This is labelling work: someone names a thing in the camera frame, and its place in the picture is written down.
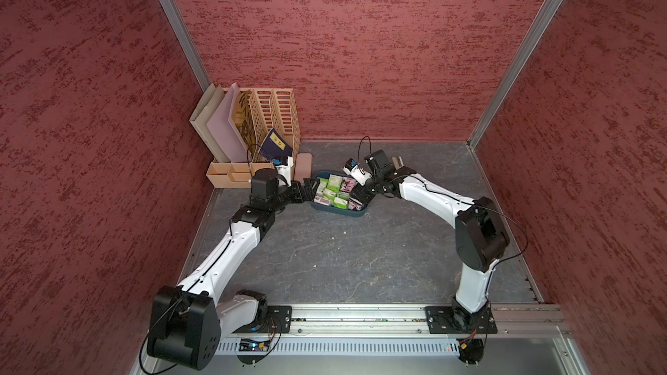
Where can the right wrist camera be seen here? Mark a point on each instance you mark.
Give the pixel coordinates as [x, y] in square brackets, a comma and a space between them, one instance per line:
[376, 168]

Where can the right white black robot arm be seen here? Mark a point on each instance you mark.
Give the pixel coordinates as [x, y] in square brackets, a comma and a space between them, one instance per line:
[480, 234]

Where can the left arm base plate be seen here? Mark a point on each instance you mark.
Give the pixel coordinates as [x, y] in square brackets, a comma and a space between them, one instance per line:
[269, 317]

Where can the aluminium front rail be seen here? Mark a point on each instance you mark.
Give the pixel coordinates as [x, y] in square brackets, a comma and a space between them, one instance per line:
[339, 320]

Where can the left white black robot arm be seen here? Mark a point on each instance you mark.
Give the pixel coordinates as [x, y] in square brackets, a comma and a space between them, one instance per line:
[205, 285]

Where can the pink pencil case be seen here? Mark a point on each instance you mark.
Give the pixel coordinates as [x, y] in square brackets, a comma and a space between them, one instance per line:
[303, 167]

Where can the dark blue booklet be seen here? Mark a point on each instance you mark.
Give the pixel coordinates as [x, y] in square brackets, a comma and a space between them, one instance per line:
[274, 147]

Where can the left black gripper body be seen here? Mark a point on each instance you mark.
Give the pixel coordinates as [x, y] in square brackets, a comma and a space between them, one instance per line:
[293, 194]

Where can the teal plastic storage box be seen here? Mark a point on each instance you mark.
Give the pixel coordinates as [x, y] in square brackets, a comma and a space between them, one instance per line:
[332, 209]

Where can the green tissue pack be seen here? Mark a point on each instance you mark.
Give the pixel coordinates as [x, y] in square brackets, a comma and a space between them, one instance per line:
[340, 203]
[323, 184]
[329, 194]
[335, 183]

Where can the pink tissue pack bottom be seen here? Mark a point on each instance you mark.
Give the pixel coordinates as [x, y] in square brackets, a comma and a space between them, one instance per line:
[354, 205]

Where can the beige folder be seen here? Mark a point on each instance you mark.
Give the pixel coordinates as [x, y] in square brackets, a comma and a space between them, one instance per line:
[206, 107]

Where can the gold patterned book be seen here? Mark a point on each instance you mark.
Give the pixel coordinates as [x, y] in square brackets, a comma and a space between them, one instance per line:
[243, 119]

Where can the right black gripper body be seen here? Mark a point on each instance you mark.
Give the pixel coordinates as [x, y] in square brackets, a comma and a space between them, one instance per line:
[371, 188]

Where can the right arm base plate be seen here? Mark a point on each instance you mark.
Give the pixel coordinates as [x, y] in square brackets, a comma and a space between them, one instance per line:
[457, 321]

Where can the lilac folder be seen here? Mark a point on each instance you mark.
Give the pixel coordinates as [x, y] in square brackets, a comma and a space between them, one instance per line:
[222, 127]

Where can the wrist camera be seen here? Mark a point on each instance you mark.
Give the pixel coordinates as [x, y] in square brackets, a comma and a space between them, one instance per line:
[376, 168]
[267, 183]

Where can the pink tissue pack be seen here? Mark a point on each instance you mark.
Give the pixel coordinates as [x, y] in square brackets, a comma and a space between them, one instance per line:
[347, 185]
[323, 201]
[354, 205]

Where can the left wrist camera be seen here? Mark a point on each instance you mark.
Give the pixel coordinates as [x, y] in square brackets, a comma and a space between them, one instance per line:
[267, 183]

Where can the beige stapler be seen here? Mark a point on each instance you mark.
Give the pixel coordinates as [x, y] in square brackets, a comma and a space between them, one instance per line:
[398, 162]

